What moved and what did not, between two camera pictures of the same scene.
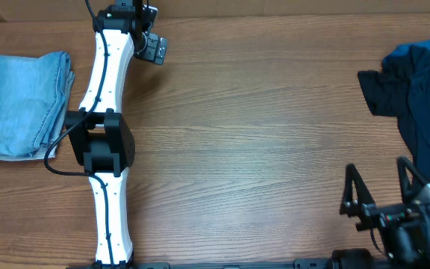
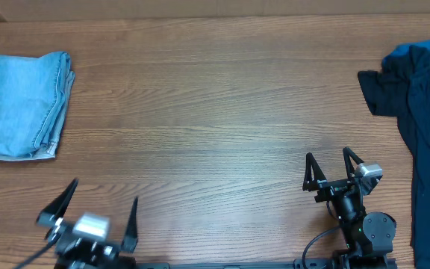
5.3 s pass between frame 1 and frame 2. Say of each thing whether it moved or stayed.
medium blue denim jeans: stayed
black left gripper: moved
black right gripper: moved
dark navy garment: stayed
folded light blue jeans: stayed
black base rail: stayed
